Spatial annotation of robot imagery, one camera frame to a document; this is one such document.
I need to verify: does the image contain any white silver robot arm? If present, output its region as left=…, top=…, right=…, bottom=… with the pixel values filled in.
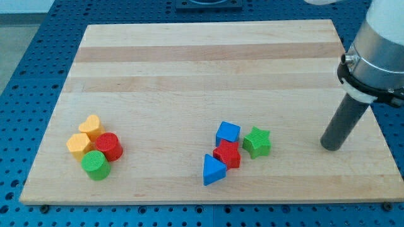
left=337, top=0, right=403, bottom=107

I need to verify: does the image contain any blue cube block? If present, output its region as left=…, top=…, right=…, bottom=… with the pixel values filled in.
left=215, top=121, right=241, bottom=146

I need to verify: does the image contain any red star block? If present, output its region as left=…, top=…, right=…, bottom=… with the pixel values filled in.
left=213, top=139, right=241, bottom=170

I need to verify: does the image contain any green star block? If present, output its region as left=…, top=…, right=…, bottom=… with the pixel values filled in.
left=242, top=126, right=271, bottom=159

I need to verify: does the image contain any wooden board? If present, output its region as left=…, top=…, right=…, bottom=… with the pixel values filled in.
left=20, top=20, right=403, bottom=206

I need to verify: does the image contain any blue triangle block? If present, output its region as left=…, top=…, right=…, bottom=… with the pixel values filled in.
left=203, top=154, right=227, bottom=186

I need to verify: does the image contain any red cylinder block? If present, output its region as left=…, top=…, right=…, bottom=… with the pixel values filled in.
left=95, top=132, right=123, bottom=161

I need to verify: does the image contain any yellow heart block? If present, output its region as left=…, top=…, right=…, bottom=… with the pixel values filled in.
left=78, top=115, right=106, bottom=142

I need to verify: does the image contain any green cylinder block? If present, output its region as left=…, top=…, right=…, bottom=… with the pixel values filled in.
left=81, top=150, right=111, bottom=181

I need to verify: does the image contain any yellow hexagon block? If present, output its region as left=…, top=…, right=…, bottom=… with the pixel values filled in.
left=66, top=133, right=93, bottom=162

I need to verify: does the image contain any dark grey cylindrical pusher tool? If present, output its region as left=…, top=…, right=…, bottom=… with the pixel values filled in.
left=320, top=94, right=369, bottom=151

